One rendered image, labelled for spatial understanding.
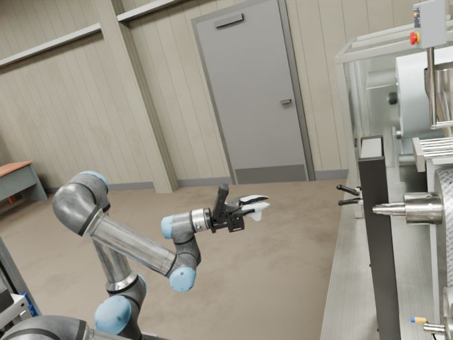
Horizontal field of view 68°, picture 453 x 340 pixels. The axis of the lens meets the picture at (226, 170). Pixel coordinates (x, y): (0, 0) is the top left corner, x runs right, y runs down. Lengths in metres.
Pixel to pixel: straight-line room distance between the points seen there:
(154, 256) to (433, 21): 0.93
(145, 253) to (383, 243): 0.64
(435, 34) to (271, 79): 3.18
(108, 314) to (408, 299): 0.93
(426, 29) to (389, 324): 0.71
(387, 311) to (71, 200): 0.88
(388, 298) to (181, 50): 3.99
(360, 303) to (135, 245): 0.71
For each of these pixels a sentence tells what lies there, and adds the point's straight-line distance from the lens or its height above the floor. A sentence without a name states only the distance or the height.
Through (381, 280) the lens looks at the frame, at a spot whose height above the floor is 1.14.
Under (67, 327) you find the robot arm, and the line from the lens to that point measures 0.78.
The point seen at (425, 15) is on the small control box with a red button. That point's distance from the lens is 0.95.
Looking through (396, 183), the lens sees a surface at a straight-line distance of 1.55.
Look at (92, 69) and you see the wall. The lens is 5.52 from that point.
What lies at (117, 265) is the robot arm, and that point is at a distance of 1.25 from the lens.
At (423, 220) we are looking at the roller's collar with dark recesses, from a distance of 0.76.
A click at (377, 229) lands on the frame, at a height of 1.28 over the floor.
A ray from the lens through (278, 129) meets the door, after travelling 4.15.
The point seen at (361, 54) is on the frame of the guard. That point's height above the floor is 1.59.
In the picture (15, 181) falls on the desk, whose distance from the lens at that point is 6.85.
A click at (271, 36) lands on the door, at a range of 3.98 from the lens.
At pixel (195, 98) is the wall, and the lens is 4.54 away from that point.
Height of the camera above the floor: 1.71
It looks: 19 degrees down
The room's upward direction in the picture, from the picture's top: 15 degrees counter-clockwise
